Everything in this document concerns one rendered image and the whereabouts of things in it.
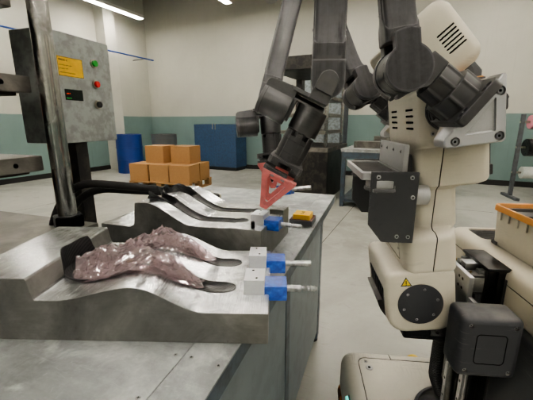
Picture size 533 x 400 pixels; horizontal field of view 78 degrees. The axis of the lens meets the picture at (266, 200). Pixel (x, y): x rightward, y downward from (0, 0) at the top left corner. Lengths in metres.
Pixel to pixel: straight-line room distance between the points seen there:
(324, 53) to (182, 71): 8.92
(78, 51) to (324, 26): 1.13
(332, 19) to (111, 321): 0.61
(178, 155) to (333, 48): 5.40
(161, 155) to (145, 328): 5.54
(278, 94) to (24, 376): 0.58
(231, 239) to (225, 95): 7.89
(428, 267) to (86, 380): 0.70
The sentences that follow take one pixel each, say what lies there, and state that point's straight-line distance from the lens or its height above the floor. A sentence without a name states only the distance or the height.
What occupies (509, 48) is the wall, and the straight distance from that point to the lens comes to 7.49.
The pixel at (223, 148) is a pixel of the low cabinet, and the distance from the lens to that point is 8.05.
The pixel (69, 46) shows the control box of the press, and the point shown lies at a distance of 1.54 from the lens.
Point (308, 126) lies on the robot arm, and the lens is 0.61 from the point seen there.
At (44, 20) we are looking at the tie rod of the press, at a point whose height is 1.45.
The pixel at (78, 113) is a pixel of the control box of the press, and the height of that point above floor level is 1.18.
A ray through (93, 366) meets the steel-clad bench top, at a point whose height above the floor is 0.80.
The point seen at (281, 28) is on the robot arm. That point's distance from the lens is 1.07.
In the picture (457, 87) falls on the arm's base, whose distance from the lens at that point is 0.65.
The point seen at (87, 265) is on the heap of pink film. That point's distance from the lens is 0.69.
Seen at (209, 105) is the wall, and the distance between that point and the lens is 8.90.
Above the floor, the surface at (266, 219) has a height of 0.90.
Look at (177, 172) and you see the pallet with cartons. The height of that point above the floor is 0.33.
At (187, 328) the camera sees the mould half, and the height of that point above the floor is 0.83.
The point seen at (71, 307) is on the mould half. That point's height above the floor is 0.86.
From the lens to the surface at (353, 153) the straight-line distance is 4.55.
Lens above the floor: 1.15
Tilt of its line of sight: 13 degrees down
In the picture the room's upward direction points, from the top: straight up
